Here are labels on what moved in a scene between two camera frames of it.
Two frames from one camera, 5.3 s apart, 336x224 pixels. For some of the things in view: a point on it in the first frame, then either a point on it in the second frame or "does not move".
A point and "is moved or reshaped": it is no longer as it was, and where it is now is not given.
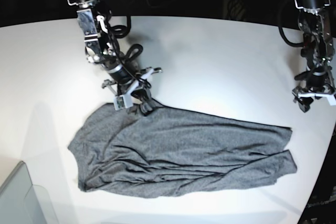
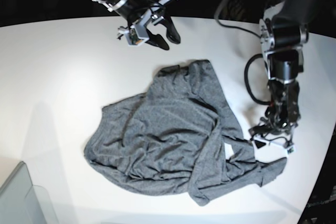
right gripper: [318, 85] → [268, 142]
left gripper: [124, 81] → [135, 9]
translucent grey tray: [22, 202] does not move
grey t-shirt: [150, 150] is moved or reshaped
